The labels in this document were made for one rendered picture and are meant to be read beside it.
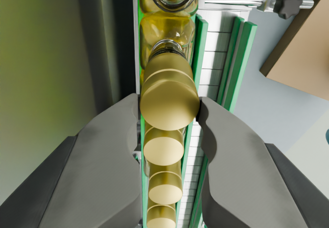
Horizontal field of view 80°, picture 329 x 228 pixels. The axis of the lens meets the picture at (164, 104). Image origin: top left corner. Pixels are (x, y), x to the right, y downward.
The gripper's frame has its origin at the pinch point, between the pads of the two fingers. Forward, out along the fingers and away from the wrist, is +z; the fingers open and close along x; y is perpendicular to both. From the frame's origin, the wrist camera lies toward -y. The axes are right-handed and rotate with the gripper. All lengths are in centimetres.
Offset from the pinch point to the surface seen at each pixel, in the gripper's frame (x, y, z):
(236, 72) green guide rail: 12.8, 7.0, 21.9
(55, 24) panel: -11.9, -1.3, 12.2
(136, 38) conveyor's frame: -5.4, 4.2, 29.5
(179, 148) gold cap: 1.2, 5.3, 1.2
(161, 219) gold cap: 0.3, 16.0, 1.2
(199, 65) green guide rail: 5.9, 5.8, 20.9
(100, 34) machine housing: -14.9, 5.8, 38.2
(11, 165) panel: -11.8, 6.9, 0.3
